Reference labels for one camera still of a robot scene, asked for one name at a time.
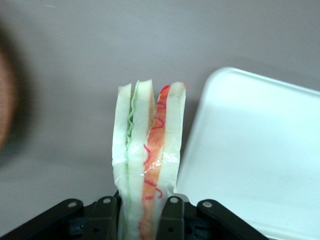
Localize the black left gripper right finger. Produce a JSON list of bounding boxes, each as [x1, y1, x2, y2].
[[159, 195, 199, 240]]

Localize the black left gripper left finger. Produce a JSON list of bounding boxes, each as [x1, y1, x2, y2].
[[82, 195, 122, 240]]

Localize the triangle sandwich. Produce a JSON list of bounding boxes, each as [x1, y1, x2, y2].
[[111, 79, 188, 240]]

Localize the beige plastic tray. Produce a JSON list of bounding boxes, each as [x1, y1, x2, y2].
[[174, 66, 320, 240]]

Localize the brown wicker basket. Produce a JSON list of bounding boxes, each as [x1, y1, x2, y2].
[[0, 47, 20, 151]]

